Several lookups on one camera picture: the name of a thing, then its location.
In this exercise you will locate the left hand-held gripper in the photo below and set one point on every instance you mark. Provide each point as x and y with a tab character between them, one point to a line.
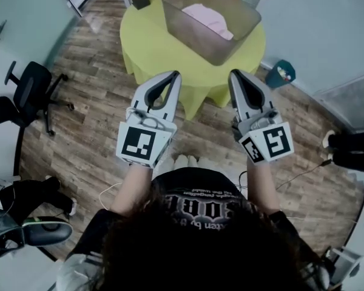
136	144

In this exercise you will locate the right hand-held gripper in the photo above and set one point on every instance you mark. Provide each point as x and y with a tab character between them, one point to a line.
276	141

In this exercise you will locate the transparent plastic bin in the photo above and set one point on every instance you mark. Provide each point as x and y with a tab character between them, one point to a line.
194	32

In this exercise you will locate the pink clothes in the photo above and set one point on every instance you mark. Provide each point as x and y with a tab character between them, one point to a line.
204	17

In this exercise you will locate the person's left forearm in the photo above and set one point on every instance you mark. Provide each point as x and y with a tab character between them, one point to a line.
130	189

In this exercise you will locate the person's right forearm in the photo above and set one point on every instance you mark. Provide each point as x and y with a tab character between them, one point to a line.
262	186

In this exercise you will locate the teal waste bin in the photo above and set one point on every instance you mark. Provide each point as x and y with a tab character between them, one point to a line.
276	77

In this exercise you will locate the round table with yellow-green tablecloth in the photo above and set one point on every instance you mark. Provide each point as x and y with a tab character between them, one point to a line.
151	50

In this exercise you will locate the person's black printed t-shirt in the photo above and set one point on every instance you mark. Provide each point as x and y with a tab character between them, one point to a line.
200	192

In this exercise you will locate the black office chair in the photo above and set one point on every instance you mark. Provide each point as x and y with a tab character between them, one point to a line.
1	111
33	86

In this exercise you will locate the frosted glass door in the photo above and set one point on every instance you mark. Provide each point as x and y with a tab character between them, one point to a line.
33	17

